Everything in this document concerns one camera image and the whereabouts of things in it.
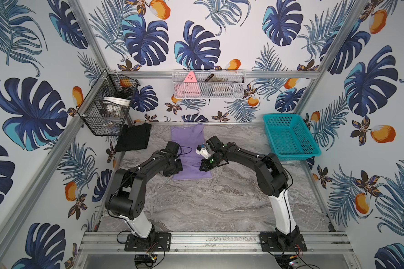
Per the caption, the pink triangular item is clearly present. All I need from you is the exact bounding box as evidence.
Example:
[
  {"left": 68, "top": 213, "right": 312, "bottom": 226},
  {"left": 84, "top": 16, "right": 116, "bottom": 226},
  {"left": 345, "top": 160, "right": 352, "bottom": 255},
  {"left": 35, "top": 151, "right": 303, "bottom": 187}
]
[{"left": 175, "top": 71, "right": 201, "bottom": 98}]

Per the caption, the purple t-shirt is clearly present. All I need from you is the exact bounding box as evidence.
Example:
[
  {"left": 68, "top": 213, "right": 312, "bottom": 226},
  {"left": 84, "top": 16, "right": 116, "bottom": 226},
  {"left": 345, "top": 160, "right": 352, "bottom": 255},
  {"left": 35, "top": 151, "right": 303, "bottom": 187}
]
[{"left": 171, "top": 124, "right": 212, "bottom": 180}]

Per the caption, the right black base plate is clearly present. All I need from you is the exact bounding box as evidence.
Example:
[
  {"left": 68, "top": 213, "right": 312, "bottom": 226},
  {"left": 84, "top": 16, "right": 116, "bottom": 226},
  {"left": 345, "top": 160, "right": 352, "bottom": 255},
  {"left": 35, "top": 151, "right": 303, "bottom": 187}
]
[{"left": 259, "top": 229, "right": 307, "bottom": 252}]

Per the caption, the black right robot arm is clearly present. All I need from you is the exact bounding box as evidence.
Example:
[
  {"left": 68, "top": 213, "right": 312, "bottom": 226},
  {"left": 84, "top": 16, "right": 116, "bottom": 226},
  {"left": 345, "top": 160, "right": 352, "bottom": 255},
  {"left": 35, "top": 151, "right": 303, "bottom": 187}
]
[{"left": 195, "top": 136, "right": 300, "bottom": 243}]

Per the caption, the folded black t-shirt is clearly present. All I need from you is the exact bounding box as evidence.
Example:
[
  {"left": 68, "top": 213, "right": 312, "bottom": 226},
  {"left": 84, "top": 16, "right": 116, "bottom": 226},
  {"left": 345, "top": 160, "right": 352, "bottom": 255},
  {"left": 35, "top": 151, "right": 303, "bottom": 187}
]
[{"left": 115, "top": 123, "right": 152, "bottom": 152}]

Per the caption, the aluminium frame bar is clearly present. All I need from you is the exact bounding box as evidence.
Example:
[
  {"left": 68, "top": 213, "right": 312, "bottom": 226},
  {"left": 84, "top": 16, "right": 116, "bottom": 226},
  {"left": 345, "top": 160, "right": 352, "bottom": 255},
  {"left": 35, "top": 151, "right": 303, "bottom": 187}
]
[{"left": 109, "top": 69, "right": 320, "bottom": 79}]

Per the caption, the aluminium front rail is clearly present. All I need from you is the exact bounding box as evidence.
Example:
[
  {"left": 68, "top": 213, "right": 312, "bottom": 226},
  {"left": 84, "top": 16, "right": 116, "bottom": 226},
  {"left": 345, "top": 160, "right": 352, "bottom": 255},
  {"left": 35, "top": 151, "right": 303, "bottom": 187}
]
[{"left": 78, "top": 232, "right": 354, "bottom": 255}]

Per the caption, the teal plastic basket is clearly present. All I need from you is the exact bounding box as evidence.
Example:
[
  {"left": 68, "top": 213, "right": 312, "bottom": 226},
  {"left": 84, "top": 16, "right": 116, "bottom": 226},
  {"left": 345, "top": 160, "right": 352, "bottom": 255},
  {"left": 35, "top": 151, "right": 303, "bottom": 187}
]
[{"left": 263, "top": 113, "right": 322, "bottom": 161}]

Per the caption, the black wire basket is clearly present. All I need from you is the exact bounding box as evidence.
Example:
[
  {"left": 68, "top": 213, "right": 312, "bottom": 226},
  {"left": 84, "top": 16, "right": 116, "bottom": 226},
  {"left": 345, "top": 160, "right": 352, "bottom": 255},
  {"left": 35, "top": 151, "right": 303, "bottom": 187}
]
[{"left": 77, "top": 69, "right": 140, "bottom": 136}]

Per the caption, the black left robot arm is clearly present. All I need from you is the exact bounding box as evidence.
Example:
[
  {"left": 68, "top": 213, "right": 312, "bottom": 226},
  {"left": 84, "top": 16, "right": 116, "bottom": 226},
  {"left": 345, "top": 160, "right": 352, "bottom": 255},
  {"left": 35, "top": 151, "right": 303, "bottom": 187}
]
[{"left": 105, "top": 141, "right": 183, "bottom": 239}]

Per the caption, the white wire wall basket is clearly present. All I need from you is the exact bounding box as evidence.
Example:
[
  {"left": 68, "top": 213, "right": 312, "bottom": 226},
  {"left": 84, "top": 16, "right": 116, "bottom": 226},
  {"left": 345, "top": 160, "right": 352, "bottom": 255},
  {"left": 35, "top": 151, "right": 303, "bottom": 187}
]
[{"left": 172, "top": 73, "right": 248, "bottom": 99}]

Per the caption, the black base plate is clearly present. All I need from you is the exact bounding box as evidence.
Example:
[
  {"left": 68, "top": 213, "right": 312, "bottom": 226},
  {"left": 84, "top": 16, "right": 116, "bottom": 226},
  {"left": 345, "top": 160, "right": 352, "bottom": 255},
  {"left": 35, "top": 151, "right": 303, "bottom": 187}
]
[
  {"left": 259, "top": 229, "right": 307, "bottom": 252},
  {"left": 124, "top": 232, "right": 172, "bottom": 252}
]

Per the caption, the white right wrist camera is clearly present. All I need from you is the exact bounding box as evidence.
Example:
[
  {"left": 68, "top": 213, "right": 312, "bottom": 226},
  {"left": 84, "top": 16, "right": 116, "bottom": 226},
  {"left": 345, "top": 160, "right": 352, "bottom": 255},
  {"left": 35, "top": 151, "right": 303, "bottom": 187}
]
[{"left": 195, "top": 144, "right": 211, "bottom": 159}]

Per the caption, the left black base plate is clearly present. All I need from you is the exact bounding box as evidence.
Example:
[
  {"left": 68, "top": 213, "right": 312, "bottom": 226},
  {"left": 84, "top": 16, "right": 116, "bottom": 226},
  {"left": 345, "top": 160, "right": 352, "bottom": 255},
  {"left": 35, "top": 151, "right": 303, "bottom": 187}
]
[{"left": 124, "top": 232, "right": 172, "bottom": 252}]

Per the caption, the white bowl in basket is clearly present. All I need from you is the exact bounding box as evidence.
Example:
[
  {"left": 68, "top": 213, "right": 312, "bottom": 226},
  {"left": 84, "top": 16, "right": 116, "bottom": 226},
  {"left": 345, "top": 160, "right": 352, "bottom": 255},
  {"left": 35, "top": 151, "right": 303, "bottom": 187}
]
[{"left": 103, "top": 96, "right": 130, "bottom": 106}]

